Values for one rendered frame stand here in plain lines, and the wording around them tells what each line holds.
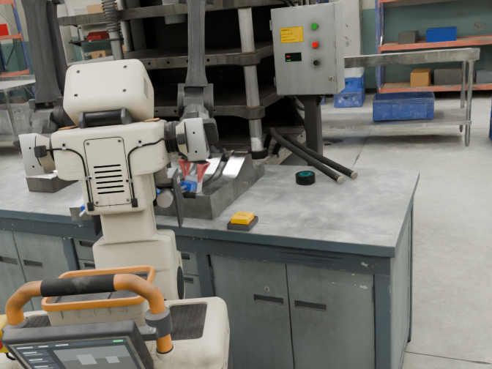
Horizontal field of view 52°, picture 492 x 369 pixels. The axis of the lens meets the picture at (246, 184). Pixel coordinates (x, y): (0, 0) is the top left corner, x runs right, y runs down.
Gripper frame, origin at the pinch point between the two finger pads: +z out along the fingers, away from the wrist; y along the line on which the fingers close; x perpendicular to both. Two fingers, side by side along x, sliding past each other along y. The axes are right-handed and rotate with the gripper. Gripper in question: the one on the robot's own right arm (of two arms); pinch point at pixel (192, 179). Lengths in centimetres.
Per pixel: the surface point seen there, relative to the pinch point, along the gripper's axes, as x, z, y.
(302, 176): -37.6, 0.0, -28.8
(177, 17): -98, -58, 69
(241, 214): 3.1, 7.5, -21.1
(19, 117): -341, 73, 437
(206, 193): -0.1, 4.2, -5.6
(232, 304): -3.6, 44.5, -19.0
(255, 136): -72, -6, 6
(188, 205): 1.0, 9.6, 0.2
